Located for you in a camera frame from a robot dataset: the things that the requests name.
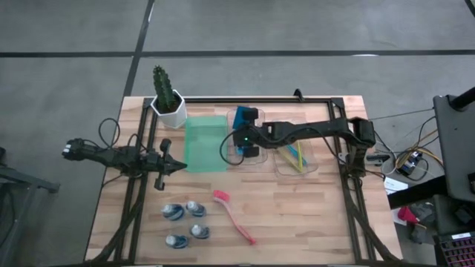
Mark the black equipment cart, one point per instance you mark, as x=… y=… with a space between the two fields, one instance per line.
x=454 y=148

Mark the green dish brush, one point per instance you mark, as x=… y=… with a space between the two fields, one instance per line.
x=287 y=157
x=300 y=155

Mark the green cactus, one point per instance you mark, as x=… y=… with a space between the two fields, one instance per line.
x=164 y=89

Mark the clear plastic bin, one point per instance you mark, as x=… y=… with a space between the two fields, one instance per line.
x=311 y=159
x=256 y=160

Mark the red dish brush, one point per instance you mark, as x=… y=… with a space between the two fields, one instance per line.
x=234 y=219

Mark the black clamp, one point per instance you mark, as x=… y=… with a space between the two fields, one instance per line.
x=298 y=95

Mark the black aluminium table frame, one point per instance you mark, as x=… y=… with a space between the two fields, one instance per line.
x=222 y=99

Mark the white paper sheet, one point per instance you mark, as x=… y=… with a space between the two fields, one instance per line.
x=394 y=184

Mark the red cone-shaped object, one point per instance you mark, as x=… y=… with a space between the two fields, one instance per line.
x=405 y=214

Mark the white hexagonal plant pot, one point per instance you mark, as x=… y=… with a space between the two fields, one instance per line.
x=174 y=116

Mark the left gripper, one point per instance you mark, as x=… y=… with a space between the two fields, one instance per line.
x=163 y=163

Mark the blue power supply box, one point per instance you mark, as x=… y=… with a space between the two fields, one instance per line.
x=408 y=165

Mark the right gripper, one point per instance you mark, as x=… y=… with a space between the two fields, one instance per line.
x=249 y=137

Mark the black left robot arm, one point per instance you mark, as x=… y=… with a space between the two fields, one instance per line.
x=111 y=157

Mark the black compartment storage box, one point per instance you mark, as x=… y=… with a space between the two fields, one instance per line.
x=458 y=250

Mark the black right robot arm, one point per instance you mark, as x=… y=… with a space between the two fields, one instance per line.
x=308 y=130

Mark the teal translucent plastic bin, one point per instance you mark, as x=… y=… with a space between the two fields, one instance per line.
x=206 y=144

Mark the black metal stand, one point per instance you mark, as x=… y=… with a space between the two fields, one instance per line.
x=22 y=178

